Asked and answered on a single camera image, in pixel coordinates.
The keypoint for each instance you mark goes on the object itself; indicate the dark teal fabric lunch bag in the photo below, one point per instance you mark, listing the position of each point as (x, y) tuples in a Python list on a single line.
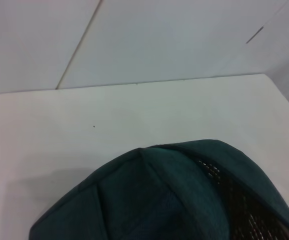
[(159, 200)]

